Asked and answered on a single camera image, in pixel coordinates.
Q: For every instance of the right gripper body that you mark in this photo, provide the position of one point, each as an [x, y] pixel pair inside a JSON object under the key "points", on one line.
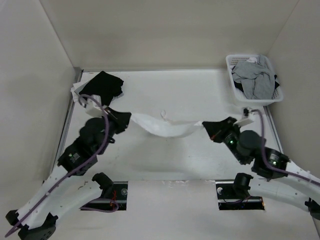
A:
{"points": [[231, 137]]}

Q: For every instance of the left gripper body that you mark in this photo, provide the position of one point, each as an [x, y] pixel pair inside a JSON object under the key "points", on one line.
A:
{"points": [[111, 131]]}

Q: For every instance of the white tank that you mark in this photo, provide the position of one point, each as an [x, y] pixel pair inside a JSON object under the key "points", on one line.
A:
{"points": [[166, 128], [75, 91]]}

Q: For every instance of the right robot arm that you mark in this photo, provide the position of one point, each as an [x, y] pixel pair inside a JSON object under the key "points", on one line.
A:
{"points": [[276, 175]]}

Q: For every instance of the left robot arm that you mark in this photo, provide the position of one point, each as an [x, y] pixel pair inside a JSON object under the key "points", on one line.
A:
{"points": [[39, 217]]}

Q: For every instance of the folded black tank top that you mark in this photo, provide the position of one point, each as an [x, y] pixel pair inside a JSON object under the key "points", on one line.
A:
{"points": [[103, 76]]}

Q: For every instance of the folded white tank top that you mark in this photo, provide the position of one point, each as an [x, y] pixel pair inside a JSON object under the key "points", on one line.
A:
{"points": [[75, 91]]}

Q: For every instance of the grey tank top in basket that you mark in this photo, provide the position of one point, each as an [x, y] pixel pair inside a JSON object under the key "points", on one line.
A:
{"points": [[256, 79]]}

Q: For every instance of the black garment in basket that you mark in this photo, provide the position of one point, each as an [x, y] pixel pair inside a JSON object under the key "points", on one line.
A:
{"points": [[240, 87]]}

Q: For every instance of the white plastic laundry basket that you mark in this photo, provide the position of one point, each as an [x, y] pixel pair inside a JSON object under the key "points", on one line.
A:
{"points": [[239, 97]]}

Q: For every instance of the white pink garment in basket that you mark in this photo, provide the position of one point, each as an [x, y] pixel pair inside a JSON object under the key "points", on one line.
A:
{"points": [[252, 60]]}

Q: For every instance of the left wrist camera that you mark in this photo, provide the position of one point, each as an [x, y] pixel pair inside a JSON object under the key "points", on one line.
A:
{"points": [[92, 109]]}

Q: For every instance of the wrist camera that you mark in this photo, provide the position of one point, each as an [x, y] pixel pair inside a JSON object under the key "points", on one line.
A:
{"points": [[92, 109], [247, 118]]}

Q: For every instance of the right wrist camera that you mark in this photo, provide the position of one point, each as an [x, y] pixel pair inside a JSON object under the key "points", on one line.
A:
{"points": [[247, 118]]}

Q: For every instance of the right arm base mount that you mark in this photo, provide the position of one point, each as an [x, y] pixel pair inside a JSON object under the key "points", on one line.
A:
{"points": [[229, 199]]}

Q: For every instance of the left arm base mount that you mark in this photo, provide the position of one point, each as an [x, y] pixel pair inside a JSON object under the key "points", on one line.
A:
{"points": [[117, 195]]}

